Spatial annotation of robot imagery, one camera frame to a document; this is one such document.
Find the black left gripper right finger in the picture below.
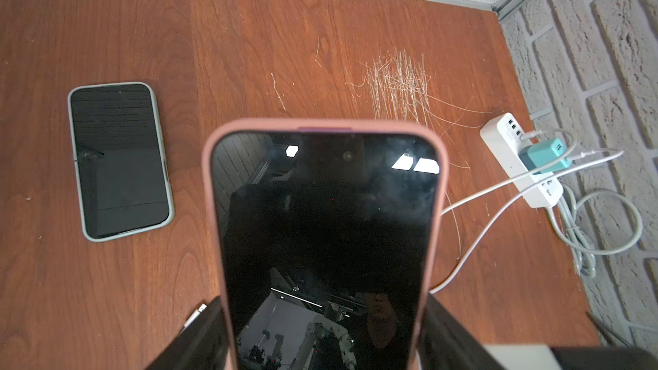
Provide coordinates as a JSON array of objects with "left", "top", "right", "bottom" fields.
[{"left": 418, "top": 296, "right": 504, "bottom": 370}]

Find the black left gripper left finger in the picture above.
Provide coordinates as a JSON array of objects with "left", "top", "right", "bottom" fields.
[{"left": 147, "top": 296, "right": 229, "bottom": 369}]

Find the white charging cable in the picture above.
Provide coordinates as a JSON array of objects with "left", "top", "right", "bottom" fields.
[
  {"left": 429, "top": 148, "right": 625, "bottom": 295},
  {"left": 182, "top": 302, "right": 208, "bottom": 331}
]

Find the pink-cased smartphone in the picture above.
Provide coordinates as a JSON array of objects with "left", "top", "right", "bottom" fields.
[{"left": 202, "top": 118, "right": 447, "bottom": 369}]

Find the green-cased smartphone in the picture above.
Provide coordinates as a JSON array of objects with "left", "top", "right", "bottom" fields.
[{"left": 68, "top": 82, "right": 175, "bottom": 243}]

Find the teal USB charger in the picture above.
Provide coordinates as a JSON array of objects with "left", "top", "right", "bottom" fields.
[{"left": 519, "top": 138, "right": 572, "bottom": 174}]

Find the white power strip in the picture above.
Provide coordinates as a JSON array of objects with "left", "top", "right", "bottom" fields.
[{"left": 480, "top": 113, "right": 564, "bottom": 209}]

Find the power strip grey cord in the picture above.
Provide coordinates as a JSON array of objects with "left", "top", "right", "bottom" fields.
[{"left": 546, "top": 184, "right": 644, "bottom": 279}]

